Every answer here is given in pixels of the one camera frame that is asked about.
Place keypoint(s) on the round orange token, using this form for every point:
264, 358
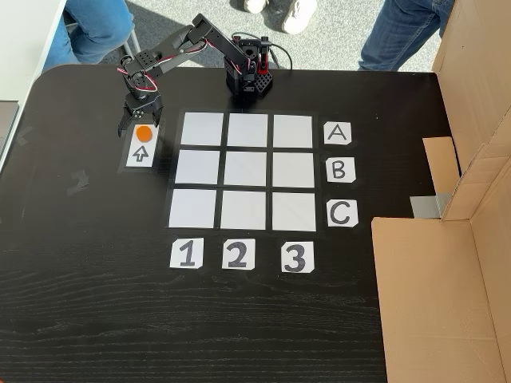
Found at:
143, 133

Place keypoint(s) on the nine-square white grid sheet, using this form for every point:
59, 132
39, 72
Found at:
244, 169

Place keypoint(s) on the white arrow paper sheet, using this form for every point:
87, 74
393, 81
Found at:
139, 157

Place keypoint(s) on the white metal chair leg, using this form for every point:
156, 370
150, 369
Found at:
129, 46

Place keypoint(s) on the person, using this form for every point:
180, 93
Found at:
96, 24
297, 18
399, 32

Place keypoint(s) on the white table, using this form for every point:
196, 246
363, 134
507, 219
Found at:
24, 40

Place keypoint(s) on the paper label number 1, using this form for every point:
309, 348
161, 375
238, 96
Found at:
186, 254

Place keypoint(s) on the paper label number 2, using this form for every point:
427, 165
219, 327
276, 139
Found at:
238, 254

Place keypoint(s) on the paper label letter A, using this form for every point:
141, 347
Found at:
337, 133

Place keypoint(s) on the paper label letter B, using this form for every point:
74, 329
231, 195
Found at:
340, 170

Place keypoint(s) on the paper label number 3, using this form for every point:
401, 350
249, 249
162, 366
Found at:
297, 257

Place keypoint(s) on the paper label letter C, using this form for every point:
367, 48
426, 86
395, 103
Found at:
342, 213

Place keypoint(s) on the grey tape strip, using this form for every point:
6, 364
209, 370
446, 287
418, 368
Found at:
425, 207

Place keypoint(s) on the brown cardboard panel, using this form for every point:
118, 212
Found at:
475, 80
431, 299

